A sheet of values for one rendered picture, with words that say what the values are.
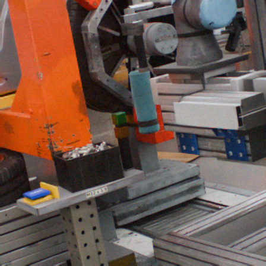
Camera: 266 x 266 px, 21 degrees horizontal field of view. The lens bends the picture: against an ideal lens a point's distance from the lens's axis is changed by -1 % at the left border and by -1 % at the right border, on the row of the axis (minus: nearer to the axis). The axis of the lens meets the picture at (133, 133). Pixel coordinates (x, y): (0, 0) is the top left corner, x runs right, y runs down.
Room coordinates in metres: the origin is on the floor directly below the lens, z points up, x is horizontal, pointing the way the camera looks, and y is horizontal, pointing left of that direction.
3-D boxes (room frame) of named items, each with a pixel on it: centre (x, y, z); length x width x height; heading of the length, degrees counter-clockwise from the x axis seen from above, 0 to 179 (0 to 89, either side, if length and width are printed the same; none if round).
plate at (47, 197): (2.34, 0.36, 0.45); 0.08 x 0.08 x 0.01; 31
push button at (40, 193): (2.34, 0.36, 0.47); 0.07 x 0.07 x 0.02; 31
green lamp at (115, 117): (2.53, 0.04, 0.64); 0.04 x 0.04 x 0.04; 31
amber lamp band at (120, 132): (2.53, 0.04, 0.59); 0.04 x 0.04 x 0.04; 31
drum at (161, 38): (3.07, -0.15, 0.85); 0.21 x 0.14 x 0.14; 31
